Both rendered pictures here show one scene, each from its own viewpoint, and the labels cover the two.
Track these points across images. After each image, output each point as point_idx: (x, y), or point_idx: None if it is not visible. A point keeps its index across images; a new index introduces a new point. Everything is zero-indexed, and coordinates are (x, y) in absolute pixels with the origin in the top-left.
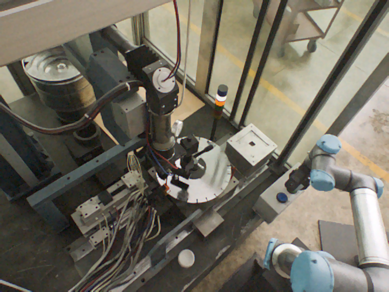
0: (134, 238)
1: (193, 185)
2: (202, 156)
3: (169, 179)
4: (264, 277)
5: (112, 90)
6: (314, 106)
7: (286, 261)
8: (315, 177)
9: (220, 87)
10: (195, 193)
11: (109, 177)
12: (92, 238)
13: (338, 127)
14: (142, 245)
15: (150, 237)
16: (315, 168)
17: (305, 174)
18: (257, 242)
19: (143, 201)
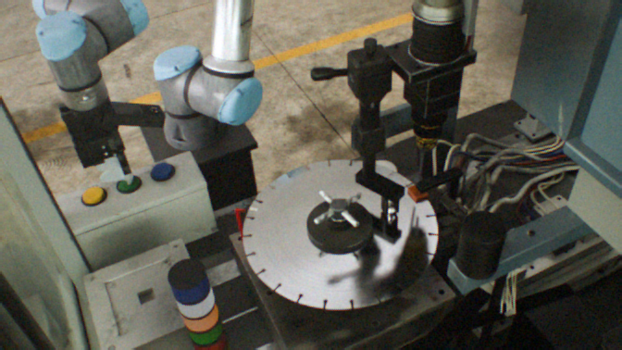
0: (483, 158)
1: (351, 190)
2: (308, 248)
3: (404, 206)
4: (255, 139)
5: None
6: (1, 99)
7: (249, 10)
8: (140, 6)
9: (194, 275)
10: (351, 174)
11: (559, 306)
12: (566, 204)
13: None
14: (466, 136)
15: (453, 145)
16: (126, 18)
17: (115, 104)
18: None
19: (466, 202)
